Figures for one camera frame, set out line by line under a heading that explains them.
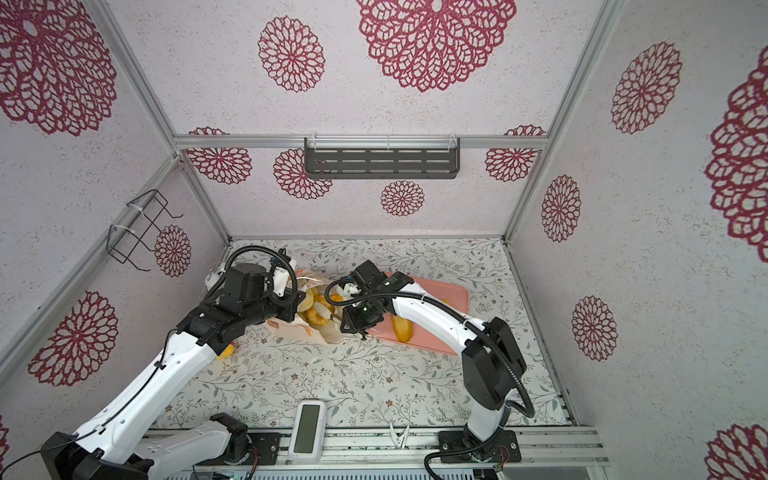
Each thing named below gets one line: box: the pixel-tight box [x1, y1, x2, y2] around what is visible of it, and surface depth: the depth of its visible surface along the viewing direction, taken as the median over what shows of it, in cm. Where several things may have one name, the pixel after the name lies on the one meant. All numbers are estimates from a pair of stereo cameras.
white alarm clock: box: [204, 270, 226, 291], surface depth 94 cm
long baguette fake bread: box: [391, 314, 413, 343], surface depth 92 cm
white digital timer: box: [288, 399, 327, 464], surface depth 74 cm
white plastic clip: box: [389, 422, 410, 449], surface depth 76 cm
